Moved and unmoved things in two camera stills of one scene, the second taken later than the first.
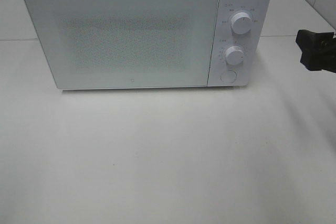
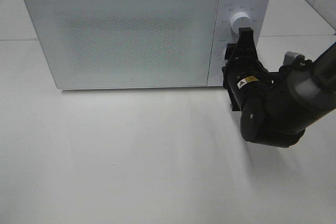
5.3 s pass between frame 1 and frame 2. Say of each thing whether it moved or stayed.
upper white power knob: stayed
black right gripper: moved
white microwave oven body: stayed
